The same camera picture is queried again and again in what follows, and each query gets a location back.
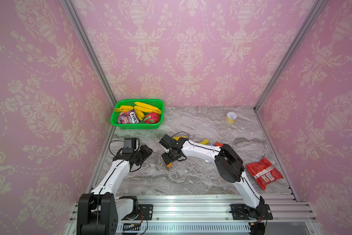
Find long yellow block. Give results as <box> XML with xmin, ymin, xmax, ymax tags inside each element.
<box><xmin>173</xmin><ymin>136</ymin><xmax>187</xmax><ymax>141</ymax></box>

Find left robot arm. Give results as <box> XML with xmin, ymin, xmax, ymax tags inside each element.
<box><xmin>76</xmin><ymin>145</ymin><xmax>152</xmax><ymax>235</ymax></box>

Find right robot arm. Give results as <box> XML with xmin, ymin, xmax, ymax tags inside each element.
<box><xmin>159</xmin><ymin>135</ymin><xmax>273</xmax><ymax>220</ymax></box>

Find red dragon fruit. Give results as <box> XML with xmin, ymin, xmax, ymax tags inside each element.
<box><xmin>142</xmin><ymin>113</ymin><xmax>161</xmax><ymax>124</ymax></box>

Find purple snack packet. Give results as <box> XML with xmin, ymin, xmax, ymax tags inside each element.
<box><xmin>117</xmin><ymin>109</ymin><xmax>140</xmax><ymax>124</ymax></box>

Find lower yellow banana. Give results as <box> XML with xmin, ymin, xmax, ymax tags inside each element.
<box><xmin>134</xmin><ymin>108</ymin><xmax>145</xmax><ymax>121</ymax></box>

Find upper yellow banana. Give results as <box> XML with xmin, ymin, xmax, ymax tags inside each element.
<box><xmin>134</xmin><ymin>102</ymin><xmax>162</xmax><ymax>114</ymax></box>

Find small yellow banana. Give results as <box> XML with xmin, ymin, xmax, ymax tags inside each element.
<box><xmin>114</xmin><ymin>105</ymin><xmax>134</xmax><ymax>113</ymax></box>

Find yellow white can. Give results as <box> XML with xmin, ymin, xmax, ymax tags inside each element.
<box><xmin>226</xmin><ymin>112</ymin><xmax>237</xmax><ymax>124</ymax></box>

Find red snack bag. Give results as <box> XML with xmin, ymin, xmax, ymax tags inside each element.
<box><xmin>247</xmin><ymin>157</ymin><xmax>284</xmax><ymax>191</ymax></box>

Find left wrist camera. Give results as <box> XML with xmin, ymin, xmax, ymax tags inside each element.
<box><xmin>122</xmin><ymin>138</ymin><xmax>140</xmax><ymax>154</ymax></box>

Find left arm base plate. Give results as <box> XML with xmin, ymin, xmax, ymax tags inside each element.
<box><xmin>122</xmin><ymin>204</ymin><xmax>153</xmax><ymax>220</ymax></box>

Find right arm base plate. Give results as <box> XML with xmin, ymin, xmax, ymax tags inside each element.
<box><xmin>230</xmin><ymin>204</ymin><xmax>274</xmax><ymax>221</ymax></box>

